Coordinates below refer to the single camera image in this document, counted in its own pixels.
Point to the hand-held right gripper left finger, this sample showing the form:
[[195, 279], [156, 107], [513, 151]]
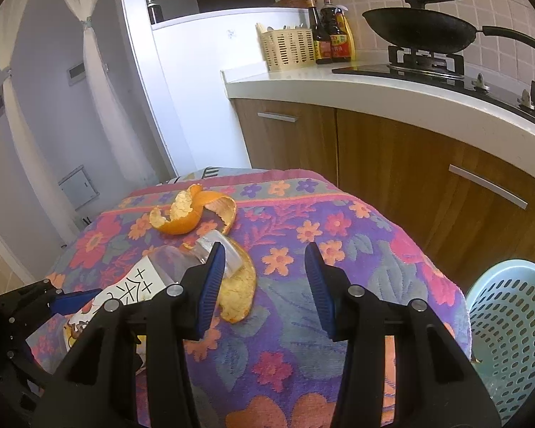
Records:
[[212, 287]]

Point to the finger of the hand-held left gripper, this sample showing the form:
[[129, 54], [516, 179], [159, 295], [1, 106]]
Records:
[[76, 298]]

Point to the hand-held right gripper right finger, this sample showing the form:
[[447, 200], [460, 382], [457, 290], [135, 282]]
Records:
[[321, 292]]

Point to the clear tea bottle white label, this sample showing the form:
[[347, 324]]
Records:
[[160, 272]]

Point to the curled orange peel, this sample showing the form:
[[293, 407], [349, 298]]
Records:
[[187, 218]]

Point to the light blue perforated basket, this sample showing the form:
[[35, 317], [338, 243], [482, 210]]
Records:
[[517, 321]]

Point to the floral purple cloth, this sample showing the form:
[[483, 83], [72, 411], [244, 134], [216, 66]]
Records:
[[285, 365]]

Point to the white printed cloth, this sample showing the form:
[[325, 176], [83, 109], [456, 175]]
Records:
[[214, 172]]

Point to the wide wooden cabinet door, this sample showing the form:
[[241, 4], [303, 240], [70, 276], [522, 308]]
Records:
[[428, 214]]

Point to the narrow wooden cabinet door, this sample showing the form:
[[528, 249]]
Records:
[[290, 147]]

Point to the white tied curtain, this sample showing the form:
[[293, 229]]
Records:
[[111, 98]]

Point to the black glass gas stove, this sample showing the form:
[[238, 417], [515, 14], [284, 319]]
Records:
[[365, 71]]

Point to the dark soy sauce bottle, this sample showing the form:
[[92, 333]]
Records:
[[322, 49]]

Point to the beige woven utensil basket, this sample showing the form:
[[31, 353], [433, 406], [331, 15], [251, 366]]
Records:
[[287, 51]]

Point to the dark sauce bottles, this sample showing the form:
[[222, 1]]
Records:
[[340, 47]]

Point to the yellow bottle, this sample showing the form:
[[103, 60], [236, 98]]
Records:
[[350, 31]]

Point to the black wok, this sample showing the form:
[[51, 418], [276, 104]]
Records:
[[419, 31]]

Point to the brown wooden tray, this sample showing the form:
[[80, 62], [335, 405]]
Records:
[[296, 3]]

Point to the grey wall panel box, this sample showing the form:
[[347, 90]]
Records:
[[78, 187]]

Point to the white wall vent plate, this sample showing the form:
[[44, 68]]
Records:
[[76, 74]]

